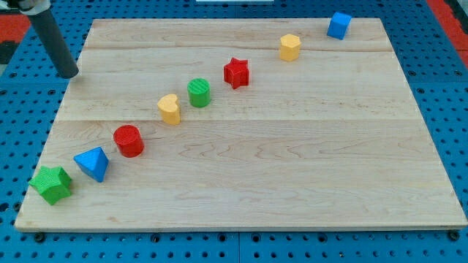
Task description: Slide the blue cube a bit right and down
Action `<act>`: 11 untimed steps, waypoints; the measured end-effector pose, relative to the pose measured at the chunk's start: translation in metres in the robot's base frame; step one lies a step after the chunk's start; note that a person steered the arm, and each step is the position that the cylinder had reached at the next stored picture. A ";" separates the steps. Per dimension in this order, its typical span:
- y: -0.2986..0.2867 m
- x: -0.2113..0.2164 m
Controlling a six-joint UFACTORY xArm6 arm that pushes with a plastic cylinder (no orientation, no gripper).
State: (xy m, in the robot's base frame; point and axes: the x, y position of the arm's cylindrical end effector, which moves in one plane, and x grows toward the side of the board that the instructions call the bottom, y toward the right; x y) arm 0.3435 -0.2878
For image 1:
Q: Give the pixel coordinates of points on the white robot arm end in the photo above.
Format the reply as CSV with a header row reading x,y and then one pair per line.
x,y
27,7

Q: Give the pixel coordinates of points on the blue cube block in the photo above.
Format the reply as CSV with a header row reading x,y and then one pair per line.
x,y
338,25

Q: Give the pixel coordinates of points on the green cylinder block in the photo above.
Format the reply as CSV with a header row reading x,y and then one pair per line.
x,y
199,92

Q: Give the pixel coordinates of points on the red star block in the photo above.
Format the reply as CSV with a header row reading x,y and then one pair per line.
x,y
236,73

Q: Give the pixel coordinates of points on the yellow heart block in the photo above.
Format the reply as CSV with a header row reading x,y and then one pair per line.
x,y
169,109

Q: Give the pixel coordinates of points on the light wooden board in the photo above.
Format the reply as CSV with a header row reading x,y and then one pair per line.
x,y
332,141

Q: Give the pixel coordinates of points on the yellow hexagon block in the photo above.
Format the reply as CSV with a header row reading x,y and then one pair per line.
x,y
290,47

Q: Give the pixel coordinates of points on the red cylinder block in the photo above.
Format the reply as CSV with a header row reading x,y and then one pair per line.
x,y
128,140

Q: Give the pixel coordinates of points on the blue triangle block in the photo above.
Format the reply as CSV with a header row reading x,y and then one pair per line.
x,y
93,163

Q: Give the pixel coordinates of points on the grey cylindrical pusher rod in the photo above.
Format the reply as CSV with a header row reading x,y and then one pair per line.
x,y
55,46

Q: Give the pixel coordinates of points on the green star block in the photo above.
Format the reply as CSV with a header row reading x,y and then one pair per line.
x,y
52,184

